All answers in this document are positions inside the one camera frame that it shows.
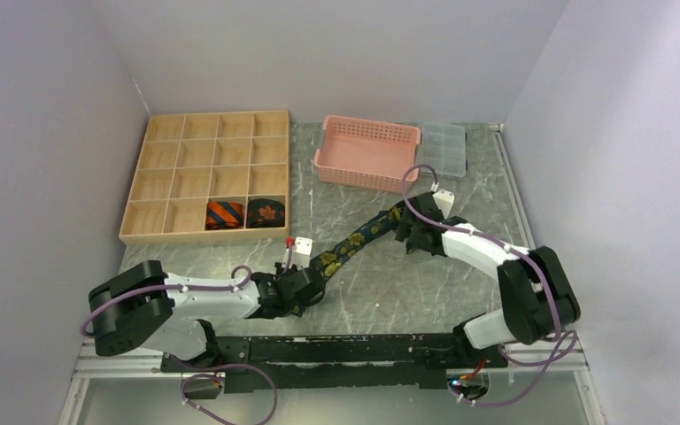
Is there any pink plastic basket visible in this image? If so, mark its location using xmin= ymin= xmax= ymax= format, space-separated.
xmin=313 ymin=115 xmax=421 ymax=193

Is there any orange navy striped tie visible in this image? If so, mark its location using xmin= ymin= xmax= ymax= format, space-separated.
xmin=205 ymin=201 xmax=244 ymax=230

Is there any clear plastic organizer box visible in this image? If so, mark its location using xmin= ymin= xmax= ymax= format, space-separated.
xmin=416 ymin=122 xmax=468 ymax=178

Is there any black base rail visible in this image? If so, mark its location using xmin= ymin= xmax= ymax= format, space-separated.
xmin=160 ymin=331 xmax=508 ymax=394

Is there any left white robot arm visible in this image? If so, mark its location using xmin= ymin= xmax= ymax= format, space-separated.
xmin=80 ymin=260 xmax=328 ymax=372

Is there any wooden compartment tray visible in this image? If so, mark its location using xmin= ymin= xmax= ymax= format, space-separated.
xmin=120 ymin=110 xmax=290 ymax=245

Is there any aluminium frame rail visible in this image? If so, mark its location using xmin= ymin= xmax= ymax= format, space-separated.
xmin=488 ymin=124 xmax=587 ymax=369

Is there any dark rolled tie orange leaf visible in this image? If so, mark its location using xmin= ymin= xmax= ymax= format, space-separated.
xmin=245 ymin=197 xmax=286 ymax=228

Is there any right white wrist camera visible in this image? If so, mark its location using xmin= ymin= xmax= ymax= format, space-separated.
xmin=431 ymin=183 xmax=455 ymax=219

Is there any blue yellow floral tie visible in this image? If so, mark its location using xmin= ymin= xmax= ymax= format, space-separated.
xmin=309 ymin=201 xmax=405 ymax=280

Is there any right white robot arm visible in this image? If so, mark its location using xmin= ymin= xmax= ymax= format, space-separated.
xmin=395 ymin=191 xmax=581 ymax=367

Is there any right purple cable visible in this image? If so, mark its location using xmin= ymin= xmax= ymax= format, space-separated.
xmin=401 ymin=164 xmax=579 ymax=409

